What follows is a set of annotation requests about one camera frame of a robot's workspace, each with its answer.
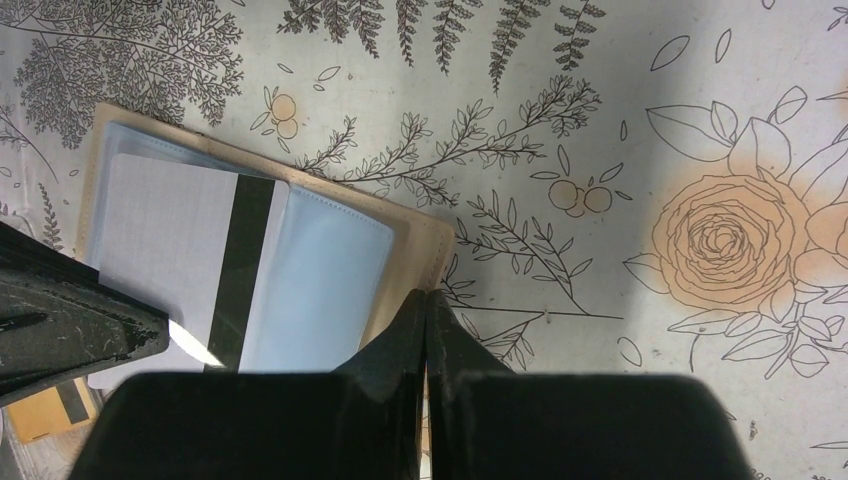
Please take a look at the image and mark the gold magnetic stripe cards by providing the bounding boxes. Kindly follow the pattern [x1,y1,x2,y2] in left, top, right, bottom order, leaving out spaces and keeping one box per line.
[6,378,98,444]

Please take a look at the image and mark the white striped card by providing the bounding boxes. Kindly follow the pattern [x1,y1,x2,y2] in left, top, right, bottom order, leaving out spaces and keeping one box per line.
[88,153,290,390]

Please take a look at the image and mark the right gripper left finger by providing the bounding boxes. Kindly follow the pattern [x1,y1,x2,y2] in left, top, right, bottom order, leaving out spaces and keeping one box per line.
[71,290,427,479]

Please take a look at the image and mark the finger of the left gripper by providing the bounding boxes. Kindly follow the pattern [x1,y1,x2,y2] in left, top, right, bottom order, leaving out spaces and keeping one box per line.
[1,225,169,406]

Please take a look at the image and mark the floral patterned table mat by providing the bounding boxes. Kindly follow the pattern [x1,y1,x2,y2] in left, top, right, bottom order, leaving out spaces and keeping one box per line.
[1,1,847,479]

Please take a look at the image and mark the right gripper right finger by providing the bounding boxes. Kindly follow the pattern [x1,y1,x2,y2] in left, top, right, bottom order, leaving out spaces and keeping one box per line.
[425,291,752,479]

